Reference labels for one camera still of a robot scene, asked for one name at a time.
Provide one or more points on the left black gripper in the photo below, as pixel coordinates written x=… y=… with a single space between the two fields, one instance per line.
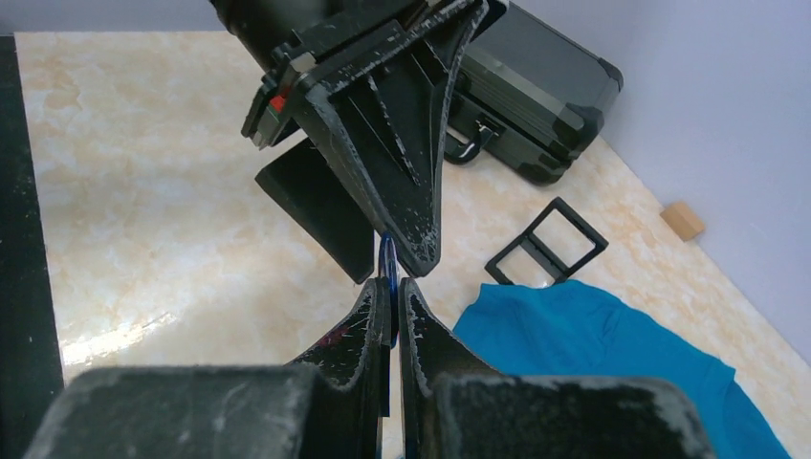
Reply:
x=377 y=110

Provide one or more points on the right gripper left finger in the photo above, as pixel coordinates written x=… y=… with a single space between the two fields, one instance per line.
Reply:
x=350 y=395

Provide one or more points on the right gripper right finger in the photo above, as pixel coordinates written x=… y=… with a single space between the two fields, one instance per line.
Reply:
x=430 y=354

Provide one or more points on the blue t-shirt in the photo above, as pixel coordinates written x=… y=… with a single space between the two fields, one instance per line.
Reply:
x=576 y=329

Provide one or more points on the black rectangular brooch holder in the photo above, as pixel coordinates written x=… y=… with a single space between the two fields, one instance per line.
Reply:
x=542 y=254

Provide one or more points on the dark green hard case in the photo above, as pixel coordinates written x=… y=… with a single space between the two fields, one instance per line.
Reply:
x=531 y=97

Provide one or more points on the tan wooden block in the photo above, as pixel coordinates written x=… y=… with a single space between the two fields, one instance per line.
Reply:
x=683 y=221

